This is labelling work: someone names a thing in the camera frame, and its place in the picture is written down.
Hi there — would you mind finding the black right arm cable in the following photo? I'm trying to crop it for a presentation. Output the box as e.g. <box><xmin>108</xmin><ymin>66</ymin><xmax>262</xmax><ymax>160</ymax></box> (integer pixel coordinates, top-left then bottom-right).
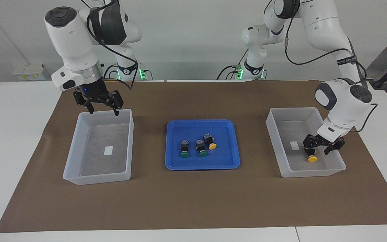
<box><xmin>86</xmin><ymin>7</ymin><xmax>137</xmax><ymax>89</ymax></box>

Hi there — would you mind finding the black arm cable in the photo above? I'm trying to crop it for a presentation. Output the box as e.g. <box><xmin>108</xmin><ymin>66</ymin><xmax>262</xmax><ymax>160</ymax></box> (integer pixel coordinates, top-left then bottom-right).
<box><xmin>86</xmin><ymin>7</ymin><xmax>137</xmax><ymax>89</ymax></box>
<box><xmin>284</xmin><ymin>0</ymin><xmax>379</xmax><ymax>132</ymax></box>

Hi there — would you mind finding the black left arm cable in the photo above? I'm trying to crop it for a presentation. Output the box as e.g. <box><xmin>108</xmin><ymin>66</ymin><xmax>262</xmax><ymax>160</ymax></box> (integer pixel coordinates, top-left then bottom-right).
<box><xmin>284</xmin><ymin>0</ymin><xmax>379</xmax><ymax>132</ymax></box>

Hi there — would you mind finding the brown table mat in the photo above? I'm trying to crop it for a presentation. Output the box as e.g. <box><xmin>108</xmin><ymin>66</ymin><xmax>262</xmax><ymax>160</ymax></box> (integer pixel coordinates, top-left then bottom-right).
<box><xmin>0</xmin><ymin>80</ymin><xmax>387</xmax><ymax>233</ymax></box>

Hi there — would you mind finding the translucent white plastic box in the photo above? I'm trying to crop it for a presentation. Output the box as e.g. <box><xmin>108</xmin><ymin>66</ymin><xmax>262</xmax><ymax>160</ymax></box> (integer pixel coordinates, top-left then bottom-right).
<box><xmin>265</xmin><ymin>107</ymin><xmax>347</xmax><ymax>178</ymax></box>
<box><xmin>62</xmin><ymin>109</ymin><xmax>134</xmax><ymax>186</ymax></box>

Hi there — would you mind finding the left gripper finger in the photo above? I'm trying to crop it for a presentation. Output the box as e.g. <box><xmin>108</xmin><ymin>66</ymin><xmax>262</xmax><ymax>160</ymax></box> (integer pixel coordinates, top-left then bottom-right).
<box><xmin>303</xmin><ymin>134</ymin><xmax>318</xmax><ymax>156</ymax></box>
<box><xmin>325</xmin><ymin>139</ymin><xmax>346</xmax><ymax>155</ymax></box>

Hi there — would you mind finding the blue plastic tray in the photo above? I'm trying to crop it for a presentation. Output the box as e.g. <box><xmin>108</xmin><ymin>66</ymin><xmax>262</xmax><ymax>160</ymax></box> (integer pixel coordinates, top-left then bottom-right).
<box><xmin>165</xmin><ymin>119</ymin><xmax>241</xmax><ymax>171</ymax></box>

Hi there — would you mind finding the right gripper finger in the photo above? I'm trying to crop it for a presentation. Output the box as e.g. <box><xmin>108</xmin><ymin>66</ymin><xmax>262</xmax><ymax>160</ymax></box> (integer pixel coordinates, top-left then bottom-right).
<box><xmin>73</xmin><ymin>90</ymin><xmax>95</xmax><ymax>114</ymax></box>
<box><xmin>105</xmin><ymin>90</ymin><xmax>124</xmax><ymax>117</ymax></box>

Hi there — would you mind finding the green push button switch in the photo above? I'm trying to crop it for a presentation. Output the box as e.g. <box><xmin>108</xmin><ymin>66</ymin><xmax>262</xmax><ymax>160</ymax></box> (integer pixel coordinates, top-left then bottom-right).
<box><xmin>179</xmin><ymin>139</ymin><xmax>190</xmax><ymax>158</ymax></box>
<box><xmin>196</xmin><ymin>139</ymin><xmax>208</xmax><ymax>157</ymax></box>

